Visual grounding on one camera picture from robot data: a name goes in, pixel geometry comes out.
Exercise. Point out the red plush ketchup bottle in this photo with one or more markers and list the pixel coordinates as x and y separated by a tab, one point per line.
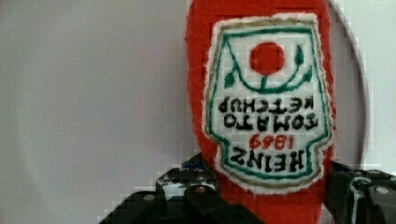
260	88

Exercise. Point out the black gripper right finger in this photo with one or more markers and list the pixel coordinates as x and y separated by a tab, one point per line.
360	196

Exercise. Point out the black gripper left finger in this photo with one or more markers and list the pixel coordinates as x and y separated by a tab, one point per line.
186	195

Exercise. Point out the grey round plate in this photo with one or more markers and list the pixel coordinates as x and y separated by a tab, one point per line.
94	105

